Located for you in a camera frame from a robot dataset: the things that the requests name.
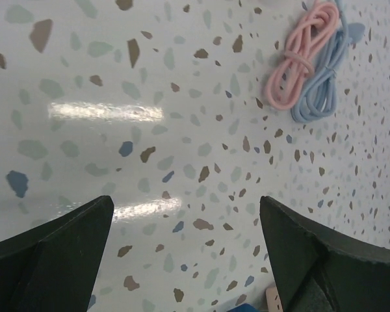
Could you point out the pink patterned cube plug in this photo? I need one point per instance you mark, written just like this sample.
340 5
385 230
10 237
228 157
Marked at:
273 300

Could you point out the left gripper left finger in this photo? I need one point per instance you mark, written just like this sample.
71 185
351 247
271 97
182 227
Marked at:
53 267

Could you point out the blue cube plug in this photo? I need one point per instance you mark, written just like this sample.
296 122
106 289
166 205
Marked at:
244 308

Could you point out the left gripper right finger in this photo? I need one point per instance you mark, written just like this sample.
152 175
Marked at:
317 268

